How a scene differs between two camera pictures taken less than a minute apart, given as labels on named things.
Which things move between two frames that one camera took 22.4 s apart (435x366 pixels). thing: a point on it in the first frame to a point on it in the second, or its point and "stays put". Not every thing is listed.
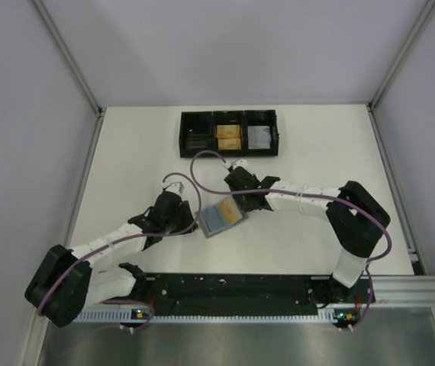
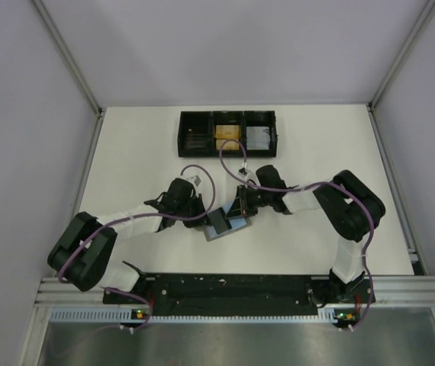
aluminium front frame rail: [411, 291] stays put
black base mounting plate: [251, 293] stays put
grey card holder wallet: [220, 216] to [236, 224]
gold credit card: [229, 144] stays put
